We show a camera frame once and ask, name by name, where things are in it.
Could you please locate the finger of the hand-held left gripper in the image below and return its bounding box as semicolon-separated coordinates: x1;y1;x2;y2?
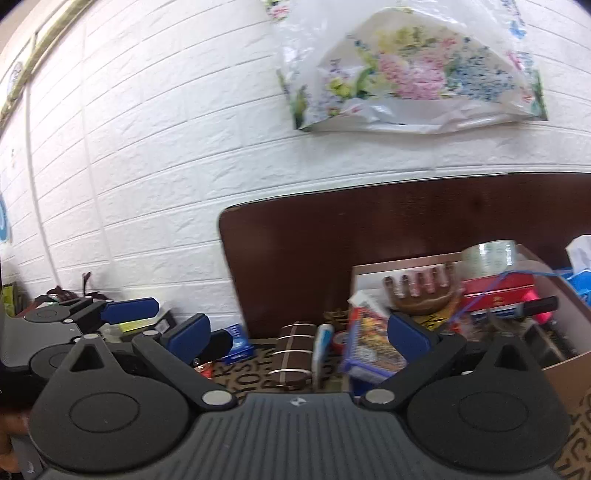
60;298;160;326

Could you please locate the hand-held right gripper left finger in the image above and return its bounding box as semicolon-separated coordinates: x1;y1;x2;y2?
48;314;235;412

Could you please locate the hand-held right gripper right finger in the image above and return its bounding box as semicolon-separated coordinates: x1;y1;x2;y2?
360;311;548;409

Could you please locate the cardboard box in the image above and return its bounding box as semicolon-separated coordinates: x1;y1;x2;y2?
350;244;591;480

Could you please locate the yellow black label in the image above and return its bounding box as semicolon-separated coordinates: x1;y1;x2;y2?
411;309;455;330

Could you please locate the black object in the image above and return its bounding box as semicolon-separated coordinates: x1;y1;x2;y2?
209;330;234;360

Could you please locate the wooden hand-shaped massager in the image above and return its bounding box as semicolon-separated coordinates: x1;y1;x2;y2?
382;263;462;317

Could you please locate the colourful printed packet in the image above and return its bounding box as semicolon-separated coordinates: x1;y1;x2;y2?
339;302;409;381

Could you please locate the black bag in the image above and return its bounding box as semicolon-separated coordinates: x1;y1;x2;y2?
32;272;112;306

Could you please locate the blue small box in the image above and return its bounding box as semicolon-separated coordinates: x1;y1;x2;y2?
217;323;254;363

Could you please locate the white paper box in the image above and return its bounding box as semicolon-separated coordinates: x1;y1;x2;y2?
347;290;391;311

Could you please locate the beige lettered mat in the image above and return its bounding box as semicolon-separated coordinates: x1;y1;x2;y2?
203;339;354;395

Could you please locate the white tube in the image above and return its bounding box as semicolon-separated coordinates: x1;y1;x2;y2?
311;323;335;386

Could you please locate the red box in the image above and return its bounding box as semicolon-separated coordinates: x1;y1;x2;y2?
462;272;539;310

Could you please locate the brown striped cylindrical case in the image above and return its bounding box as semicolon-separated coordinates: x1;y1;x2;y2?
270;322;319;388

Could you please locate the clear tape roll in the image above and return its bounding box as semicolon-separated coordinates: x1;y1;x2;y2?
462;240;518;282

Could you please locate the black marker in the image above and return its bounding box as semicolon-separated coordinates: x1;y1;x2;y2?
501;296;559;321

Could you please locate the dark brown wooden board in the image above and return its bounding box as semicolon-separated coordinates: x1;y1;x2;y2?
218;172;591;340

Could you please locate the pink highlighter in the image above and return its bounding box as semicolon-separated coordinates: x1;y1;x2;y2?
529;284;555;324

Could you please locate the blue tissue pack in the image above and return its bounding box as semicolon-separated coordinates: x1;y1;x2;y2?
561;234;591;308

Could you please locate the floral plastic bag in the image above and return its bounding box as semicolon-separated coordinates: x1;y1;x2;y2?
263;0;550;134

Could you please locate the blue string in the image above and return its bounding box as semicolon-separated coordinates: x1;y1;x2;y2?
459;271;566;324

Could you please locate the blue round wall sticker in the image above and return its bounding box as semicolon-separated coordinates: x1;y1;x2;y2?
0;191;13;244

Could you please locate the white wall conduit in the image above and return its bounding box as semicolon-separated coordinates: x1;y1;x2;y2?
23;34;61;289

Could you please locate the gold frame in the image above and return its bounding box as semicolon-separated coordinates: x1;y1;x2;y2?
0;0;98;125

